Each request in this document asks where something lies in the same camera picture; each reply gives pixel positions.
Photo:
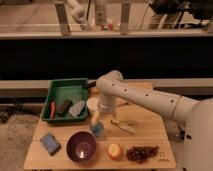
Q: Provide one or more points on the blue transparent cup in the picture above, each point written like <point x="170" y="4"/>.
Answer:
<point x="98" y="130"/>

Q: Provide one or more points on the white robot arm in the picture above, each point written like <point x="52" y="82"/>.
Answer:
<point x="196" y="116"/>

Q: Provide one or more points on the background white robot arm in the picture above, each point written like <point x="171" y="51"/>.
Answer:
<point x="78" y="14"/>

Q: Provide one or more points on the white plastic cup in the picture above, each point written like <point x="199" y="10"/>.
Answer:
<point x="92" y="104"/>

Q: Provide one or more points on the grey sponge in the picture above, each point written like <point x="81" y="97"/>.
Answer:
<point x="77" y="108"/>

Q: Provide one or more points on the green plastic tray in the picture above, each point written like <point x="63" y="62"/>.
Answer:
<point x="61" y="89"/>

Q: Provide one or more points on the dark brown block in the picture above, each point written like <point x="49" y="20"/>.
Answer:
<point x="64" y="107"/>

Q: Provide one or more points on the cream spatula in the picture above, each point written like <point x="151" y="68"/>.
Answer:
<point x="127" y="128"/>

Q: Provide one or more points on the orange fruit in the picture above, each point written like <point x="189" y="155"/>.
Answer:
<point x="114" y="151"/>

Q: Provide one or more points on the purple bowl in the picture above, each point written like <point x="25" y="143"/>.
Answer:
<point x="81" y="147"/>

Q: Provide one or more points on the bunch of dark grapes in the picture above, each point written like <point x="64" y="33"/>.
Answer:
<point x="141" y="154"/>

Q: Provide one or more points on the blue sponge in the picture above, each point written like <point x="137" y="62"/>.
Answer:
<point x="50" y="143"/>

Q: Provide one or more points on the brown saucepan with handle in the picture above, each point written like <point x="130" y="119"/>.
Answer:
<point x="91" y="85"/>

